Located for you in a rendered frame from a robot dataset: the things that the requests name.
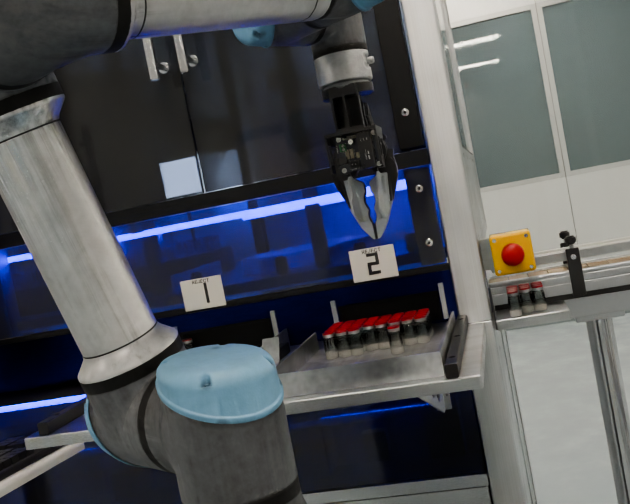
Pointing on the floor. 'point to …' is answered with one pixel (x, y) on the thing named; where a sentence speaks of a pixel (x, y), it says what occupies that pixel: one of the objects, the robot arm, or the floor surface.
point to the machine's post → (462, 242)
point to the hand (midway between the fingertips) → (376, 229)
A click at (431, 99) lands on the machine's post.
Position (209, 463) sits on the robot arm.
